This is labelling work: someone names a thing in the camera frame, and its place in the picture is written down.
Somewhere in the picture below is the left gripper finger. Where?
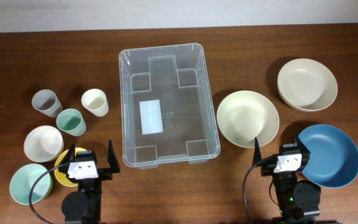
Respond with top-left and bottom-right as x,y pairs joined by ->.
63,144 -> 75,164
108,140 -> 121,174

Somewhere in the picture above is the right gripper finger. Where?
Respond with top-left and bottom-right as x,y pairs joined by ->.
252,137 -> 262,167
295,135 -> 311,155

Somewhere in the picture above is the small yellow bowl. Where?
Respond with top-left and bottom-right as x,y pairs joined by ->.
54,149 -> 78,187

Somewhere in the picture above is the small white bowl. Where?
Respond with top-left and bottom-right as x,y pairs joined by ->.
24,126 -> 64,162

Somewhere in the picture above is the mint green plastic cup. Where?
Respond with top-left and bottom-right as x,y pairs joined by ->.
56,108 -> 86,137

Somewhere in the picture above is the blue plate bowl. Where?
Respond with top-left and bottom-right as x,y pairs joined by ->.
299,124 -> 358,189

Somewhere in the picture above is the cream plate bowl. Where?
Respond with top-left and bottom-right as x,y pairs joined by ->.
216,90 -> 280,148

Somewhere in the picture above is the small mint green bowl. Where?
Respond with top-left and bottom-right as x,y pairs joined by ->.
10,164 -> 53,205

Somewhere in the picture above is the beige plate bowl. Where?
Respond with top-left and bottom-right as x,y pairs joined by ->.
277,58 -> 338,112

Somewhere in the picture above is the cream plastic cup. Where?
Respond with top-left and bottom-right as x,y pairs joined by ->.
81,88 -> 109,117

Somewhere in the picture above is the grey plastic cup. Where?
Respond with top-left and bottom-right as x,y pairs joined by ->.
32,89 -> 63,118

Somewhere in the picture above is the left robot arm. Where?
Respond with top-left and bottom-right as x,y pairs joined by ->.
58,141 -> 121,224

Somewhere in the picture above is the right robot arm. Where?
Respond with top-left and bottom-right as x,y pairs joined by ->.
252,136 -> 321,223

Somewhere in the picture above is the clear plastic storage container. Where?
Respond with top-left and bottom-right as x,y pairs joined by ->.
119,43 -> 221,169

